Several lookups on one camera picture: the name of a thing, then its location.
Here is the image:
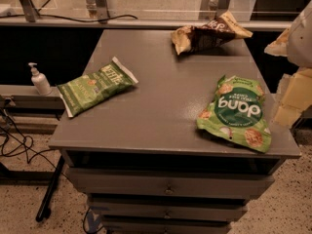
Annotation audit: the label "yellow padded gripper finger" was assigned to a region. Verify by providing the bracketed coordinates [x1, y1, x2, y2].
[272, 67, 312, 129]

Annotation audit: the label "black table leg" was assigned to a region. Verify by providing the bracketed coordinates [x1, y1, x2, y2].
[35, 157, 64, 222]

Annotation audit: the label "metal frame post middle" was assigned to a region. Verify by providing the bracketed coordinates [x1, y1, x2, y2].
[95, 0, 109, 23]

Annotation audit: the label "brown chip bag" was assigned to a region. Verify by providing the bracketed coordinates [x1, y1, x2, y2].
[171, 11, 253, 55]

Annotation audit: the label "grey drawer cabinet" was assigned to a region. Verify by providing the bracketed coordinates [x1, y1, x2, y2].
[51, 29, 300, 234]

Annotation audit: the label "metal frame post right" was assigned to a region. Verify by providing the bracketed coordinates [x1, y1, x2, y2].
[198, 0, 230, 20]

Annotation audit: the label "metal frame post left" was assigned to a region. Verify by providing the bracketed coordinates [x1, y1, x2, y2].
[19, 0, 37, 22]

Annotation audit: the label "white pump sanitizer bottle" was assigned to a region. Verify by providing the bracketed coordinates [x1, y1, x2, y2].
[28, 62, 52, 96]

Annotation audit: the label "black floor cables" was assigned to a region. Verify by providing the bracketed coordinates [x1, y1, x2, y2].
[0, 107, 66, 180]

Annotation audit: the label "metal frame post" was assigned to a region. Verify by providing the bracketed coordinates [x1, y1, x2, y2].
[19, 0, 37, 22]
[198, 0, 230, 20]
[95, 0, 109, 23]

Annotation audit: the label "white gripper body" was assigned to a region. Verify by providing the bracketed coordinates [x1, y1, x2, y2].
[287, 1, 312, 67]

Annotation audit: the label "green jalapeno kettle chip bag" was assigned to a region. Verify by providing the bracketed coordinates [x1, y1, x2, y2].
[58, 57, 138, 118]

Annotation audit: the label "black cable on ledge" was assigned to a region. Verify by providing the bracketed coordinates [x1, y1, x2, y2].
[0, 13, 138, 23]

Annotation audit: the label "green dang rice chips bag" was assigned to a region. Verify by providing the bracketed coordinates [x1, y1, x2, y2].
[197, 76, 272, 153]

